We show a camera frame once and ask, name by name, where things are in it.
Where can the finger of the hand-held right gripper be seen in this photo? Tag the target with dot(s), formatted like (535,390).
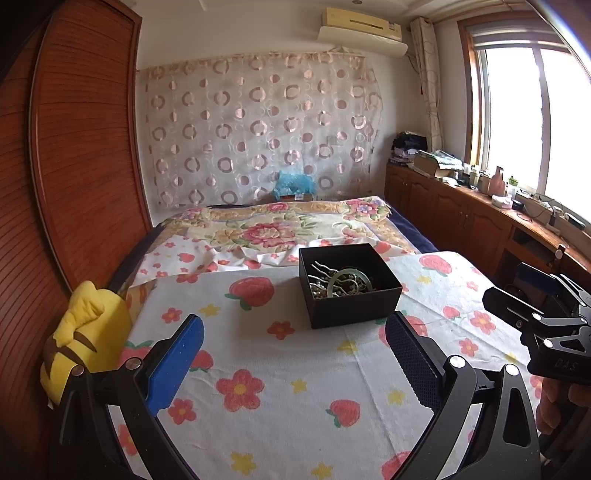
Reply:
(508,300)
(535,276)

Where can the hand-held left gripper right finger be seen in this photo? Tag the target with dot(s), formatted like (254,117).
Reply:
(411,364)

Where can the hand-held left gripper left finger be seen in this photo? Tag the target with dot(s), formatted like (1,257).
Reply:
(178,360)

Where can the black jewelry box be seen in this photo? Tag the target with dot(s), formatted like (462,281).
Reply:
(351,309)

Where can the green jade bangle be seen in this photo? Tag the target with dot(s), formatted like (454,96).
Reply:
(351,278)

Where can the silver hairpin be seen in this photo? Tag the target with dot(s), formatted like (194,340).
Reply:
(321,272)

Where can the person's right hand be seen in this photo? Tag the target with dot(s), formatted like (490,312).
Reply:
(579,394)

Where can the white power strip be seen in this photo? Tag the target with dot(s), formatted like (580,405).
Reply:
(542,212)

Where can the brown wooden cabinet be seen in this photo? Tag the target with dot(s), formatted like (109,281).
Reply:
(461,221)

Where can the yellow plush toy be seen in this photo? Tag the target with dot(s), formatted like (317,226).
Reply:
(92,323)

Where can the pink bottle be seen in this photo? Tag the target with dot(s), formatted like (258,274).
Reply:
(498,182)

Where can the strawberry print bed sheet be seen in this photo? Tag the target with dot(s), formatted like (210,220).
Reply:
(277,378)

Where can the dark blue bed sheet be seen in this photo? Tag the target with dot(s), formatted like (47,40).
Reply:
(411,230)

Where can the open cardboard box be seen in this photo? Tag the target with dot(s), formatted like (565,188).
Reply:
(436,164)

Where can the window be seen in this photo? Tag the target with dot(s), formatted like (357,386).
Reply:
(531,115)

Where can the floral blanket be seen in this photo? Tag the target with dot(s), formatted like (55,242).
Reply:
(268,226)

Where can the pile of dark clothes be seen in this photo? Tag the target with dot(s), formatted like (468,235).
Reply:
(406,147)

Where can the small cardboard box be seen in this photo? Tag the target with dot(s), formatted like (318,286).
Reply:
(298,197)

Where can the blue plastic bag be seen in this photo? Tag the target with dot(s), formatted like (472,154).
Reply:
(293,182)

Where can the brown wooden wardrobe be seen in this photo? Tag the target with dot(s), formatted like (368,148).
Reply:
(83,161)

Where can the beige window curtain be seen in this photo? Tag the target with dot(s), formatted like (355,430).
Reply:
(429,83)

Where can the circle-patterned sheer curtain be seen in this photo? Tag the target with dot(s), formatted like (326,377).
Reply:
(258,129)

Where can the cream wall air conditioner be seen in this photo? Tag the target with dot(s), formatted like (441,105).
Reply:
(360,32)

